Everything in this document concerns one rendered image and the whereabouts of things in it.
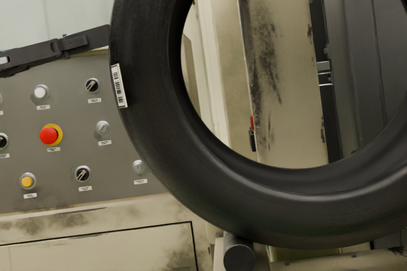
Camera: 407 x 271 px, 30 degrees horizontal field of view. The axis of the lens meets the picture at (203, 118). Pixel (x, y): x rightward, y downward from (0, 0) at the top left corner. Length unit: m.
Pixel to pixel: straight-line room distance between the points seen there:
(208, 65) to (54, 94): 2.69
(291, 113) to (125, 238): 0.54
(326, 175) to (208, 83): 3.14
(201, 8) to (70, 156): 2.74
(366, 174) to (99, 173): 0.70
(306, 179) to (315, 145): 0.13
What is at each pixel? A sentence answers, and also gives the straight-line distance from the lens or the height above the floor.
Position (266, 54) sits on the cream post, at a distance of 1.41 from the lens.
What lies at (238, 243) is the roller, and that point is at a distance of 1.08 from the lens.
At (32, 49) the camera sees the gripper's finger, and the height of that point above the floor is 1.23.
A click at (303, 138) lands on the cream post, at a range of 1.42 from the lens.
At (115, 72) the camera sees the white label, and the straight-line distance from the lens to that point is 1.05.
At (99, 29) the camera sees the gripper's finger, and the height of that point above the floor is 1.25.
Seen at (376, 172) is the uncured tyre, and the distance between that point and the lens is 1.33.
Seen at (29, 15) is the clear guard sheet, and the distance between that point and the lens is 1.78.
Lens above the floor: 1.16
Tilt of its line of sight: 3 degrees down
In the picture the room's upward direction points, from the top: 8 degrees counter-clockwise
